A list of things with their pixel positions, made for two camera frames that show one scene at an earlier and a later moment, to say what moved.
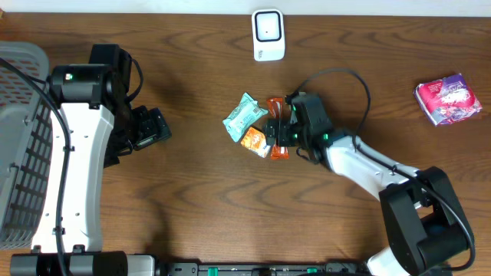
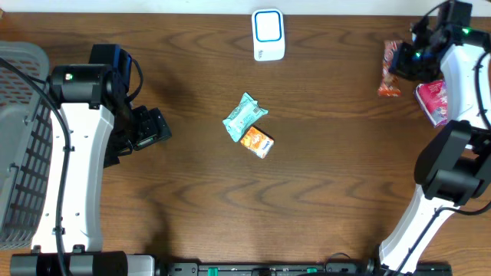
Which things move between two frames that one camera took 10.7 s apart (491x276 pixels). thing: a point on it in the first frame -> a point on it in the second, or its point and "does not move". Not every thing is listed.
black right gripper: (282, 126) -> (401, 68)
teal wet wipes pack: (248, 113) does not move
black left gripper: (154, 126) does not move
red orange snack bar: (275, 108) -> (389, 85)
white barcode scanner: (268, 34) does not move
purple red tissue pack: (447, 100) does not move
